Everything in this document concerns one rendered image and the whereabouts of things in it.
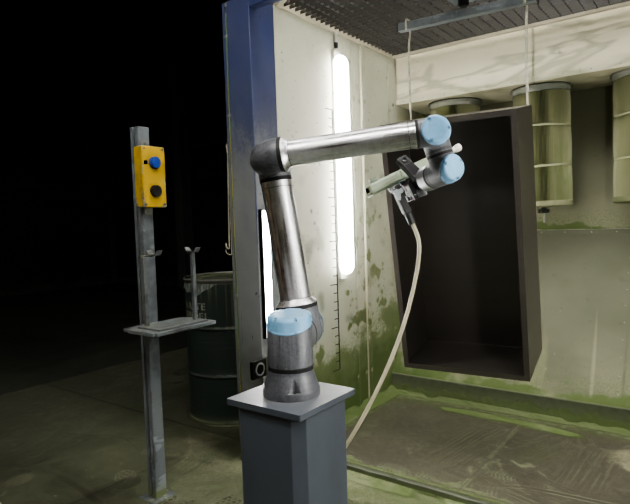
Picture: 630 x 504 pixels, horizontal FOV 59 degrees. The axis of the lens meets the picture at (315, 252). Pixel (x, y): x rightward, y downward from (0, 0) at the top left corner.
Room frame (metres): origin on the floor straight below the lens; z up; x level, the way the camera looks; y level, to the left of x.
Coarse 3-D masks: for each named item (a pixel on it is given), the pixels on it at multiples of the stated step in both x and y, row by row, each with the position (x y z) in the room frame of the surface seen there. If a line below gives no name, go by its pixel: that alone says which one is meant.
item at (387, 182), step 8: (456, 144) 2.30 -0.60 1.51; (424, 160) 2.20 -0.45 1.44; (392, 176) 2.13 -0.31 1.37; (400, 176) 2.15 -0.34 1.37; (368, 184) 2.11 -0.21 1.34; (376, 184) 2.10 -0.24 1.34; (384, 184) 2.11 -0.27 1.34; (392, 184) 2.14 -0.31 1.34; (376, 192) 2.10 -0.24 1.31; (392, 192) 2.16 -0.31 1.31; (400, 200) 2.14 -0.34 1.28; (400, 208) 2.16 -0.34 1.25; (408, 208) 2.15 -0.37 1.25; (408, 216) 2.15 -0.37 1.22
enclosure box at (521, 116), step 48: (480, 144) 2.67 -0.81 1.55; (528, 144) 2.44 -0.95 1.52; (432, 192) 2.84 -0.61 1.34; (480, 192) 2.72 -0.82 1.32; (528, 192) 2.44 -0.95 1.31; (432, 240) 2.90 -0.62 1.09; (480, 240) 2.77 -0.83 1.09; (528, 240) 2.43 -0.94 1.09; (432, 288) 2.96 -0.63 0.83; (480, 288) 2.82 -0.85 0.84; (528, 288) 2.42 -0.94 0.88; (432, 336) 3.02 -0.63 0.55; (480, 336) 2.88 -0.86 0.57; (528, 336) 2.41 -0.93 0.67
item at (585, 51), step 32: (512, 32) 3.34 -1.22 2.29; (544, 32) 3.23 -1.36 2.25; (576, 32) 3.13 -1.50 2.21; (608, 32) 3.04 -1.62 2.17; (416, 64) 3.72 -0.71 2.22; (448, 64) 3.58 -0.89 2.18; (480, 64) 3.46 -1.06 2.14; (512, 64) 3.34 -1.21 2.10; (544, 64) 3.24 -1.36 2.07; (576, 64) 3.13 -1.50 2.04; (608, 64) 3.03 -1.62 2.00; (416, 96) 3.71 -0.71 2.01; (448, 96) 3.58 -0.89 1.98; (480, 96) 3.61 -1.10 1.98
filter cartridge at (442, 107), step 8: (432, 104) 3.74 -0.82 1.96; (440, 104) 3.67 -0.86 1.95; (448, 104) 3.64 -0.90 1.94; (456, 104) 3.63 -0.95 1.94; (464, 104) 3.64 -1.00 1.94; (472, 104) 3.65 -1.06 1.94; (480, 104) 3.72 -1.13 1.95; (432, 112) 3.76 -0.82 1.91; (440, 112) 3.69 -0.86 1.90; (448, 112) 3.66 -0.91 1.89; (456, 112) 3.65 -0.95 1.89; (464, 112) 3.64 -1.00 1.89
